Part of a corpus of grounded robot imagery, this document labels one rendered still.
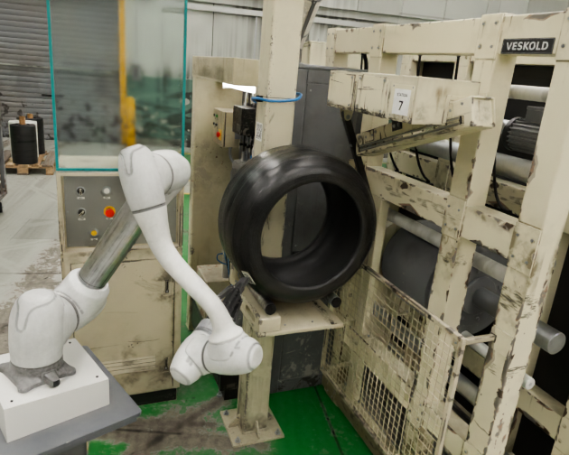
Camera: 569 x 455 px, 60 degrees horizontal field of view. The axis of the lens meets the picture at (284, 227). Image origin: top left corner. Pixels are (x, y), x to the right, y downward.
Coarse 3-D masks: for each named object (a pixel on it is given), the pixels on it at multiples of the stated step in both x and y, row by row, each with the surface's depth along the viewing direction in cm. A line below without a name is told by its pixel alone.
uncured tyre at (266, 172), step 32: (256, 160) 187; (288, 160) 175; (320, 160) 178; (224, 192) 191; (256, 192) 172; (352, 192) 183; (224, 224) 184; (256, 224) 173; (352, 224) 212; (256, 256) 177; (288, 256) 218; (320, 256) 219; (352, 256) 194; (256, 288) 185; (288, 288) 186; (320, 288) 191
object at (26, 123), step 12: (12, 120) 747; (24, 120) 713; (36, 120) 774; (12, 132) 703; (24, 132) 703; (36, 132) 758; (12, 144) 710; (24, 144) 708; (36, 144) 727; (12, 156) 718; (24, 156) 713; (36, 156) 729; (48, 156) 783; (24, 168) 715; (48, 168) 725
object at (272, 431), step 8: (224, 416) 260; (232, 416) 261; (224, 424) 255; (272, 424) 257; (232, 432) 249; (240, 432) 250; (248, 432) 249; (264, 432) 251; (272, 432) 251; (280, 432) 252; (232, 440) 244; (240, 440) 244; (248, 440) 245; (256, 440) 246; (264, 440) 246; (272, 440) 248
